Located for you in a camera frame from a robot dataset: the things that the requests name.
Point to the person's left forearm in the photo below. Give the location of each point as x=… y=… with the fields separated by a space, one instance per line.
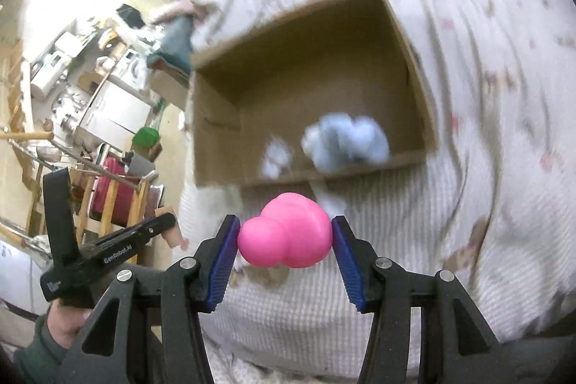
x=38 y=359

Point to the pink suitcase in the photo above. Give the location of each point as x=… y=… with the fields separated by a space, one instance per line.
x=114 y=190

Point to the floral quilted blanket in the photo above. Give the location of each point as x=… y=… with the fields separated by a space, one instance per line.
x=486 y=141

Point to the person's left hand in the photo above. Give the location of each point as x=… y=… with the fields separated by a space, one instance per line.
x=67 y=323

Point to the brown cardboard box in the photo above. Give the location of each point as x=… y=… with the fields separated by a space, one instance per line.
x=315 y=78

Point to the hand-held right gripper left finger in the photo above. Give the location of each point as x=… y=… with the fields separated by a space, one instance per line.
x=221 y=258

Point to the light blue plush toy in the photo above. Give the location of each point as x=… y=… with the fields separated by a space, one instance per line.
x=344 y=141

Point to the white cabinet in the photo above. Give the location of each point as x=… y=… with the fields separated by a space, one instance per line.
x=114 y=111

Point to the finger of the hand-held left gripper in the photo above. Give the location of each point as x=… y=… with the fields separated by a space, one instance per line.
x=57 y=213
x=130 y=237

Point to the green plastic container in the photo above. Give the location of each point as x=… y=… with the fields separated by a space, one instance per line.
x=146 y=137

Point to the wooden chair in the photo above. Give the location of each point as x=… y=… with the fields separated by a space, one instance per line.
x=108 y=213

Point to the pink squishy toy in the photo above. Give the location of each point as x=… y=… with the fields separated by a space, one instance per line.
x=288 y=235

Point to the teal cloth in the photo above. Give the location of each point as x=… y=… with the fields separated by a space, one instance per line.
x=173 y=46

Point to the white appliance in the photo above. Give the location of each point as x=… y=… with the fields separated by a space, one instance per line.
x=47 y=73

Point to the black bag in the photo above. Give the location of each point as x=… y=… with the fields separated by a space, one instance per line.
x=130 y=15

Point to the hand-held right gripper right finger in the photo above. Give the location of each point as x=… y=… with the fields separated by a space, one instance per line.
x=348 y=262

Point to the small white plush toy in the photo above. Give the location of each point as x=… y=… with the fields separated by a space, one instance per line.
x=275 y=159

